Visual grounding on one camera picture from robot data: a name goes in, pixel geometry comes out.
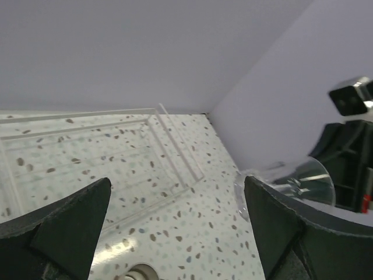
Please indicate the clear plastic cup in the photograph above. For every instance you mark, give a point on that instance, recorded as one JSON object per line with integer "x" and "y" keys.
{"x": 305, "y": 180}

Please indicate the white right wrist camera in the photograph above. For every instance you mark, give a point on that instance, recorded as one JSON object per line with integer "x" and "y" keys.
{"x": 353, "y": 97}

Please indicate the red plastic cup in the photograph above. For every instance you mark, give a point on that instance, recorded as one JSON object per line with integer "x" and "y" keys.
{"x": 140, "y": 271}

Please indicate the clear wire dish rack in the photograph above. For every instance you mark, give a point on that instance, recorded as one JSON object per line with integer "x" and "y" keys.
{"x": 45, "y": 158}

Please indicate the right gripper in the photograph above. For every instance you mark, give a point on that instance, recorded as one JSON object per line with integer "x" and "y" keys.
{"x": 345, "y": 150}

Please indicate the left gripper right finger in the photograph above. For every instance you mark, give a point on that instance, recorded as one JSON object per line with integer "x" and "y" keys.
{"x": 297, "y": 241}

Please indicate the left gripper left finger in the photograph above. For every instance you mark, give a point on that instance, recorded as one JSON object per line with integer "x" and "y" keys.
{"x": 57, "y": 241}

